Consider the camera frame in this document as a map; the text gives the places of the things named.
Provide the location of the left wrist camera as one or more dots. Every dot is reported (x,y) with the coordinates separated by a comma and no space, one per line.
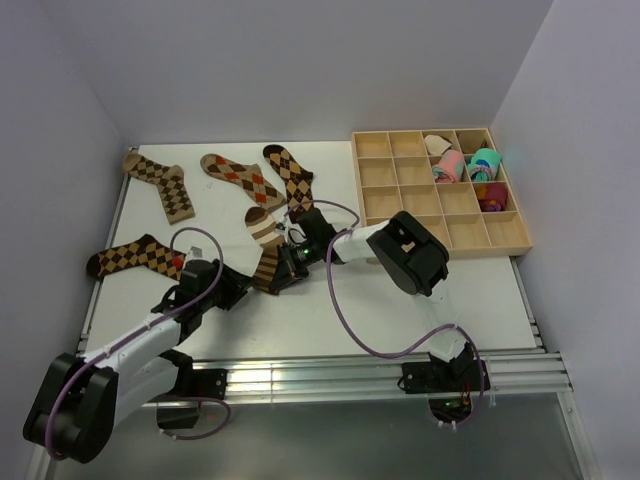
(194,253)

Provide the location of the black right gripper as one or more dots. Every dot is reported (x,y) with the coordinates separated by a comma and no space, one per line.
(288,270)

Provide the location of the wooden compartment organizer box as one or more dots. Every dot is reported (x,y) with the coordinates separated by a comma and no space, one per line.
(394,172)

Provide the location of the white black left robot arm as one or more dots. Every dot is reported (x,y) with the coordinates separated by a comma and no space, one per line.
(83,398)

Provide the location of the maroon rolled sock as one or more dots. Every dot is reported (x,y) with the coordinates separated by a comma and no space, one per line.
(492,197)

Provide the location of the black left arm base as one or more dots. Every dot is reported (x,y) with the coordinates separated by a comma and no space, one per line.
(181,407)

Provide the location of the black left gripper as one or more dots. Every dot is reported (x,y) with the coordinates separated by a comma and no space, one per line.
(235,284)

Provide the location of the cream rolled sock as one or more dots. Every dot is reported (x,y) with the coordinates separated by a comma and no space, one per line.
(436,145)

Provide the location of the dark brown tan argyle sock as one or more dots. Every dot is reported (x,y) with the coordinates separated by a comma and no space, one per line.
(297,180)

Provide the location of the teal rolled sock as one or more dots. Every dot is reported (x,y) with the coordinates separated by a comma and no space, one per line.
(484,165)

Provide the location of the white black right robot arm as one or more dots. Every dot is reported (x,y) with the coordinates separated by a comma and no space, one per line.
(416,262)

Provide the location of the brown tan striped sock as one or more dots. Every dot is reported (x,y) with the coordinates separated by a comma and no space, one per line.
(262,227)

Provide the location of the tan orange argyle sock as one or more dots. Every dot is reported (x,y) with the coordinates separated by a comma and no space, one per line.
(248,177)

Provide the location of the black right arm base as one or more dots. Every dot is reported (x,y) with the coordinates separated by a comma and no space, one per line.
(459,378)

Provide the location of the brown yellow argyle sock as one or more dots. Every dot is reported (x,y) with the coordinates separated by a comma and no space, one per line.
(145,252)

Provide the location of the pink rolled sock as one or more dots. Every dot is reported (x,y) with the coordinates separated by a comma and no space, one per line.
(449,168)

